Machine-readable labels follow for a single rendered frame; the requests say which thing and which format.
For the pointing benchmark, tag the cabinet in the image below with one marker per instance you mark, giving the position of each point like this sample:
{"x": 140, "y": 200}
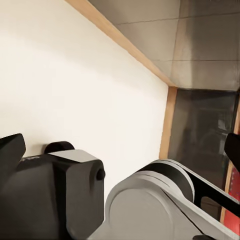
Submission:
{"x": 194, "y": 43}
{"x": 202, "y": 120}

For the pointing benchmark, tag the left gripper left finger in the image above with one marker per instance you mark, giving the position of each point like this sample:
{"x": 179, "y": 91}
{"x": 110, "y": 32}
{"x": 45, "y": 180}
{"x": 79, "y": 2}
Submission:
{"x": 12, "y": 149}

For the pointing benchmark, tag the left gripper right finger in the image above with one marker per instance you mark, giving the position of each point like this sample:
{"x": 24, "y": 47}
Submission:
{"x": 232, "y": 149}

